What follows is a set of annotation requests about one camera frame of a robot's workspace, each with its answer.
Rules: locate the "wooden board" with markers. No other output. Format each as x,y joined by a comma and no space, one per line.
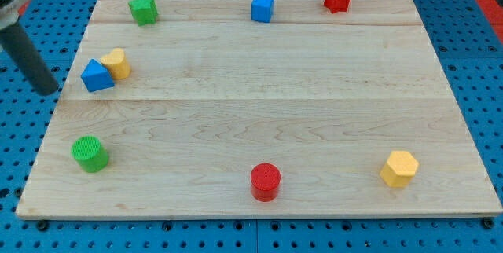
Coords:
211,93

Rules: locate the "yellow heart block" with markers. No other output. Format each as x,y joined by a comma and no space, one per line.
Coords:
116,63

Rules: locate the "green star block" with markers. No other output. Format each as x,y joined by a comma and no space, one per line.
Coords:
143,11

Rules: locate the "green cylinder block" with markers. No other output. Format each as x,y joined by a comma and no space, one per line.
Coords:
89,154

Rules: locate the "blue triangle block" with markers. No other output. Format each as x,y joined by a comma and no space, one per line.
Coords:
96,77

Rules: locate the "yellow hexagon block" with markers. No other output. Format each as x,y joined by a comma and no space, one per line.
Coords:
399,169

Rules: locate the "blue cube block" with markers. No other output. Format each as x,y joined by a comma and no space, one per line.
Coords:
262,10

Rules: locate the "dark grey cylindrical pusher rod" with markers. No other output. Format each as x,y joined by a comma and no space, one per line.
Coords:
16,42

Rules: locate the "red cylinder block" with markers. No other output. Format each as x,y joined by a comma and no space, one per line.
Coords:
265,182

